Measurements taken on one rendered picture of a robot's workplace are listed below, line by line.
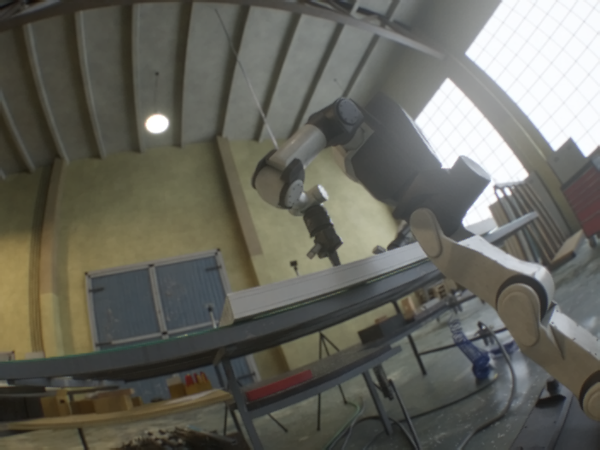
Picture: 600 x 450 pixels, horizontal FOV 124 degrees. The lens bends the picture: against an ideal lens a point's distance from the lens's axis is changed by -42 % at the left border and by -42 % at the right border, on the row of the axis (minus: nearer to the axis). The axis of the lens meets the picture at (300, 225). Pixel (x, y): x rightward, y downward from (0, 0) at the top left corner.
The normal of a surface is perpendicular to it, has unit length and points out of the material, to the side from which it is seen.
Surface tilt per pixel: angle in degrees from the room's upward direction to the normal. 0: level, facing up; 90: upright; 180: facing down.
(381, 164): 96
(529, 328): 90
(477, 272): 90
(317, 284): 90
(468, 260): 109
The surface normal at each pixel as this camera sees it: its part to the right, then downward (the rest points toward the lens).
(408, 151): -0.45, 0.18
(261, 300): 0.31, -0.51
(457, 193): -0.62, 0.39
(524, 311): -0.86, 0.11
